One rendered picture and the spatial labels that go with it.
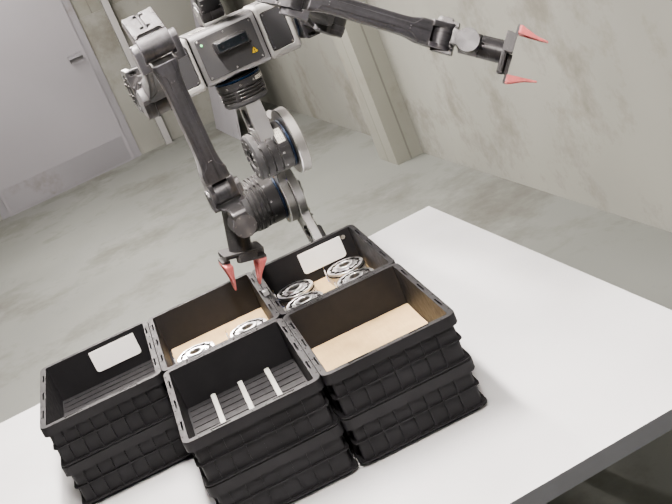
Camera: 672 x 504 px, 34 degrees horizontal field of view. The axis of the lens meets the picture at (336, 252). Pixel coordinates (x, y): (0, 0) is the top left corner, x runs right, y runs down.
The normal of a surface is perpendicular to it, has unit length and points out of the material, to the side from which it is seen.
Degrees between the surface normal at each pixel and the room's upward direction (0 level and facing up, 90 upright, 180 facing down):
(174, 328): 90
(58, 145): 90
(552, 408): 0
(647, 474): 0
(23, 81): 90
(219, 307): 90
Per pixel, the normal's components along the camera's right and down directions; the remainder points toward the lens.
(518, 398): -0.36, -0.87
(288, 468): 0.25, 0.25
